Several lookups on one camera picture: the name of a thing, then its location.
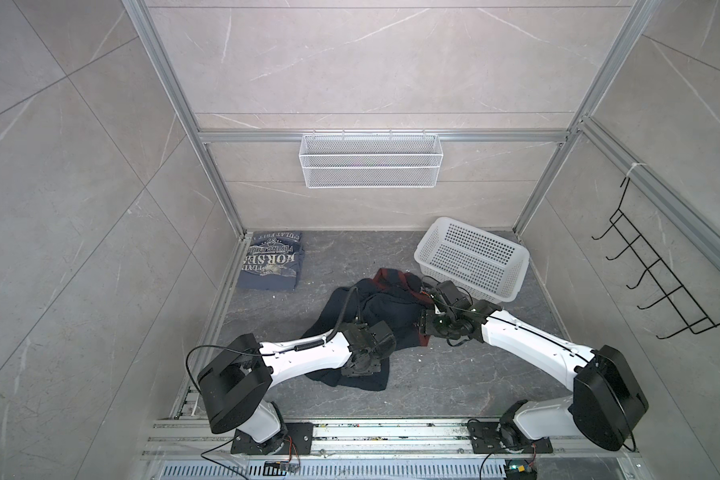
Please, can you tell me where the black wire hook rack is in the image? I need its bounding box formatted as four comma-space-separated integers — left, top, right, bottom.
591, 177, 720, 340

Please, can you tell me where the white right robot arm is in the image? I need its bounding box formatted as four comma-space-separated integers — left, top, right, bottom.
419, 300, 649, 452

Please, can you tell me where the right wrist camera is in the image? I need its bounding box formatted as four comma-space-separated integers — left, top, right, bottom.
435, 280, 472, 310

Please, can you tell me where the blue-grey tank top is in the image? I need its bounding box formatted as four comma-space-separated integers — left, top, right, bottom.
238, 231, 305, 291

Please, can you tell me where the white wire mesh wall basket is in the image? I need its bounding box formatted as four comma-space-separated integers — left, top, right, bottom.
299, 133, 444, 189

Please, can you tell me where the dark navy tank top pile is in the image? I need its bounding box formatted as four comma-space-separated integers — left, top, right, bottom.
301, 267, 436, 392

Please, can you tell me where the white plastic laundry basket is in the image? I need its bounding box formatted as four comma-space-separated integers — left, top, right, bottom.
414, 217, 530, 303

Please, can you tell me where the grey slotted cable duct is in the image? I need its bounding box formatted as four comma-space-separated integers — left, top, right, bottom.
158, 458, 508, 479

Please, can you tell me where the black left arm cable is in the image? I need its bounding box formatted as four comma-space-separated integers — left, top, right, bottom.
293, 285, 361, 352

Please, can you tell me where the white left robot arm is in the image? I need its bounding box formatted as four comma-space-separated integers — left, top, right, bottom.
193, 322, 396, 451

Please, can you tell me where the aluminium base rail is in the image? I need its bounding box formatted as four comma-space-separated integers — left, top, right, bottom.
137, 417, 640, 462

